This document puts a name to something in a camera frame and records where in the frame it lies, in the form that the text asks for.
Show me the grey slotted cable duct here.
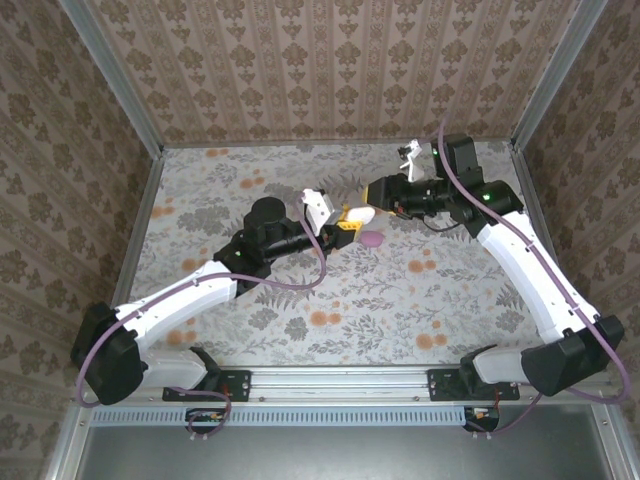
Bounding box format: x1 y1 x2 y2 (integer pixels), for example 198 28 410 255
89 403 474 427

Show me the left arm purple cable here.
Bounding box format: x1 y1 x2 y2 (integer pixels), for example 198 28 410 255
74 195 331 444

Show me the grey metal sheet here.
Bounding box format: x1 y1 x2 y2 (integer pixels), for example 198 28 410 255
74 404 619 480

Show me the white earbud charging case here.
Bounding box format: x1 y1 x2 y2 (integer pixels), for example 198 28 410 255
345 205 377 225

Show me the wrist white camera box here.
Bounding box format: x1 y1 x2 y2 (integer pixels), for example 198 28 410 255
397 140 427 184
298 188 335 227

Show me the floral print tablecloth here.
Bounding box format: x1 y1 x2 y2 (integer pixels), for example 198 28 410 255
117 142 576 366

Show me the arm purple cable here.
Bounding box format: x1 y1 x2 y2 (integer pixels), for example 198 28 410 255
422 117 632 444
74 195 331 444

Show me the black controller board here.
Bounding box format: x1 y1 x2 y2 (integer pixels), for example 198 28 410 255
463 405 501 432
185 407 227 432

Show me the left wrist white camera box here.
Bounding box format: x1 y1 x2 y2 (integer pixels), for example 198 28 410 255
298 188 335 227

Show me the aluminium frame rail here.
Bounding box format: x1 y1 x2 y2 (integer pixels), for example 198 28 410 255
508 144 592 364
159 141 516 150
106 149 166 326

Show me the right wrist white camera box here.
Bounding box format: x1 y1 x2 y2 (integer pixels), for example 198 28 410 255
397 140 427 184

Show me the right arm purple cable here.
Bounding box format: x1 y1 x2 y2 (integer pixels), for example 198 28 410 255
422 117 632 444

